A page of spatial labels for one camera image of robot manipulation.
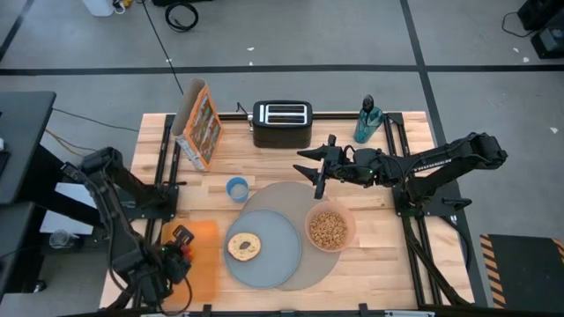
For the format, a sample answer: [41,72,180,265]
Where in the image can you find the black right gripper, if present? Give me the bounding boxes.
[292,133,367,201]

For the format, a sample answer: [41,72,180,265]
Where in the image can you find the toasted bagel half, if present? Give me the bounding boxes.
[226,232,263,263]

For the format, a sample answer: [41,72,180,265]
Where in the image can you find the orange cereal box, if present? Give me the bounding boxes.
[170,77,224,173]

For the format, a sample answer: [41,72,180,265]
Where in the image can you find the orange translucent tray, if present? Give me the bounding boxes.
[160,219,222,306]

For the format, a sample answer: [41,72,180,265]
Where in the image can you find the grey round placemat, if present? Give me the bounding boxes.
[237,181,343,291]

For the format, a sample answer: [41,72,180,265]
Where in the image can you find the black two-slot toaster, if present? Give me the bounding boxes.
[251,100,314,150]

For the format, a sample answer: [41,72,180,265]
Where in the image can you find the teal transparent tumbler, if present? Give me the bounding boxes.
[352,105,385,144]

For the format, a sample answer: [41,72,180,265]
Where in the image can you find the pink bowl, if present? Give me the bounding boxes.
[303,200,357,254]

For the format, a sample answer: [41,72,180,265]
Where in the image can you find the brown cereal rings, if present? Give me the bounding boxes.
[308,210,349,250]

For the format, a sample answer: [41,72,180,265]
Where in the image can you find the light blue cup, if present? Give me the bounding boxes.
[226,176,250,204]

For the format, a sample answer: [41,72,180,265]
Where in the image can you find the grey round plate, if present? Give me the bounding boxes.
[223,209,303,290]

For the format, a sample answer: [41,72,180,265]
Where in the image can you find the clear plastic cup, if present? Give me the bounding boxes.
[48,229,74,250]

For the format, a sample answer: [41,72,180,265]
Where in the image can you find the white base panel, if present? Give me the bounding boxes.
[39,181,103,234]

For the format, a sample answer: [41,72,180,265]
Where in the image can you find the black desk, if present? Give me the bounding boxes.
[0,91,57,206]

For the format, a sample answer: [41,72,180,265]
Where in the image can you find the black hazard-striped mat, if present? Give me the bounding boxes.
[479,232,564,309]

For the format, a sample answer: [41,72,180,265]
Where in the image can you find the white container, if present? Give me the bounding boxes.
[81,0,116,18]

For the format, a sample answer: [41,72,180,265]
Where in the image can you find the black equipment case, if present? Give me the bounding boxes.
[517,0,564,32]

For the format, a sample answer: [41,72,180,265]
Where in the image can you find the black back table rail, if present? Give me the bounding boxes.
[215,112,389,122]

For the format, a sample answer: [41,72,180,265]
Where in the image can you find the black table rail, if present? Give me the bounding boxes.
[215,112,389,122]
[56,302,564,317]

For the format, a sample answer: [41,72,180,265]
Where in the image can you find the black toaster cable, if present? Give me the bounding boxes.
[235,101,255,129]

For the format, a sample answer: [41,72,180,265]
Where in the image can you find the black front table rail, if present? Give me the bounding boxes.
[56,302,564,317]

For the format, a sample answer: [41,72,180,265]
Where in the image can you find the yellow floor cable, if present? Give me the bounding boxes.
[43,129,92,159]

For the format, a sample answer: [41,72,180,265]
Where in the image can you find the grey floor cable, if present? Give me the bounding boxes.
[51,107,140,133]

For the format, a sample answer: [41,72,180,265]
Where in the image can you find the long black floor cable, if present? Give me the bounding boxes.
[140,0,185,96]

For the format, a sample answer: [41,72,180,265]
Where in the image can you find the coiled black cable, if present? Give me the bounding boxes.
[165,2,199,33]

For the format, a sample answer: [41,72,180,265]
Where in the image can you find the thin black looped cable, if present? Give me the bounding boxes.
[501,11,524,39]

